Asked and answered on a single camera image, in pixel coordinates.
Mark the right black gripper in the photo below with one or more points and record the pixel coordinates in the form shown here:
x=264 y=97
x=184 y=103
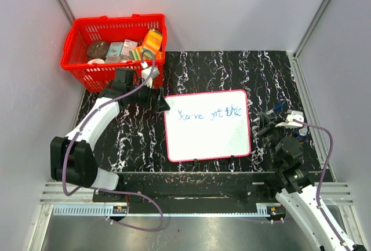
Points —
x=268 y=124

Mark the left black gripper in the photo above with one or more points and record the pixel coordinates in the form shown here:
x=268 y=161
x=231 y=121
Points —
x=158 y=103

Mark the blue capped whiteboard marker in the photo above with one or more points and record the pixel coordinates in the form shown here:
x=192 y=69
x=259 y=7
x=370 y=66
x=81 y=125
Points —
x=275 y=109

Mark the pink framed whiteboard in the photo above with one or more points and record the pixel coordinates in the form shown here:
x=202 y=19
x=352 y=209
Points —
x=208 y=125

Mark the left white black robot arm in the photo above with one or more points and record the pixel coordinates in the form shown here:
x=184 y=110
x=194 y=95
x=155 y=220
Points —
x=72 y=159

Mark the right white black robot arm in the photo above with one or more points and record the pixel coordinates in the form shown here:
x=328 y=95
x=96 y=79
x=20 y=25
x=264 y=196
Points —
x=293 y=187

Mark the orange spray bottle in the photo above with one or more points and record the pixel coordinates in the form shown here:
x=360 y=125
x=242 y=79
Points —
x=300 y=134

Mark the green yellow sponge pack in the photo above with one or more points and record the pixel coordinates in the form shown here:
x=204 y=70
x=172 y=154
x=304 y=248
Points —
x=135 y=54

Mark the orange yellow sponge pack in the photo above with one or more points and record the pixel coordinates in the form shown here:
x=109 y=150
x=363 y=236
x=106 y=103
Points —
x=152 y=41

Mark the pink white snack box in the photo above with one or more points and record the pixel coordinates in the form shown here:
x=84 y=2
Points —
x=128 y=46

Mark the light blue snack box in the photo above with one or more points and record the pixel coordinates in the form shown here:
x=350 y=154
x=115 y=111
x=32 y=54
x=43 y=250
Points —
x=114 y=51

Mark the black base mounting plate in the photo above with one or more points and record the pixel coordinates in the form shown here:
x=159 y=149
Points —
x=193 y=192

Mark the white round lid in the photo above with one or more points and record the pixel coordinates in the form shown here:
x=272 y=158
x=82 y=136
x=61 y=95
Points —
x=96 y=61

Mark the red plastic shopping basket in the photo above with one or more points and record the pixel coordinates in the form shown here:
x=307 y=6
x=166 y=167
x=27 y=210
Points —
x=85 y=31

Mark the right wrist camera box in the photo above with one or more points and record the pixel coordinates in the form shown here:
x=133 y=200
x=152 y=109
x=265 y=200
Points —
x=293 y=120

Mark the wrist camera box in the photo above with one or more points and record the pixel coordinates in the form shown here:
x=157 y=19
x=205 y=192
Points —
x=149 y=74
x=293 y=120

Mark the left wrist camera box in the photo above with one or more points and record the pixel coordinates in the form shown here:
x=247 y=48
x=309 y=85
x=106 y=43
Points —
x=149 y=74

